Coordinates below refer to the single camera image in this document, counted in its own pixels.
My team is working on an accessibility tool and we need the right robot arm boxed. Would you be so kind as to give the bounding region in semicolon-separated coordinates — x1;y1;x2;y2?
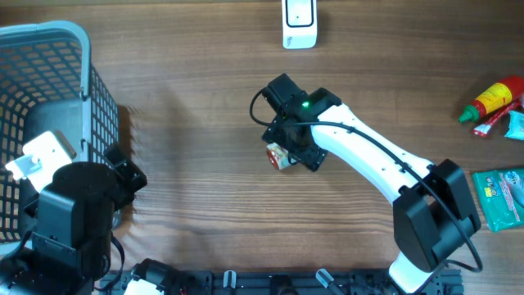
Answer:
257;74;483;294

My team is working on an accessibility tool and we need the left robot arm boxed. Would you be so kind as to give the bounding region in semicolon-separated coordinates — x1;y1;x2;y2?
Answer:
1;143;147;294

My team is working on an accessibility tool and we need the teal wet wipes packet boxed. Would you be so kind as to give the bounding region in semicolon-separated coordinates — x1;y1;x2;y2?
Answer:
504;111;524;141

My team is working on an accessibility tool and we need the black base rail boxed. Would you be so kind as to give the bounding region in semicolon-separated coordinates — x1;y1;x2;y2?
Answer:
99;257;465;295

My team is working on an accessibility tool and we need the green 3M gloves packet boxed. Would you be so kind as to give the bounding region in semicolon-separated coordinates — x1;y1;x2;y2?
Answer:
472;168;523;232

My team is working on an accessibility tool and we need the green lid spice jar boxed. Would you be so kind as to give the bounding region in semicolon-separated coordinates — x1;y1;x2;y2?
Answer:
266;143;298;170

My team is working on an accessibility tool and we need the red sauce bottle green cap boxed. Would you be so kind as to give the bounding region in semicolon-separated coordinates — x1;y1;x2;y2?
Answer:
458;75;523;123

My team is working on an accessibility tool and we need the grey plastic mesh basket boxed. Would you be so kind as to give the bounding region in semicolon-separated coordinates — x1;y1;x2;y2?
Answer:
0;20;121;256

